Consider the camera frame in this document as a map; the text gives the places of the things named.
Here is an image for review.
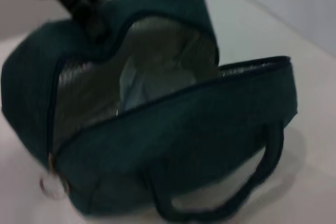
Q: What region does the dark teal insulated lunch bag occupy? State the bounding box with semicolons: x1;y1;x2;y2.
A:
0;0;300;222

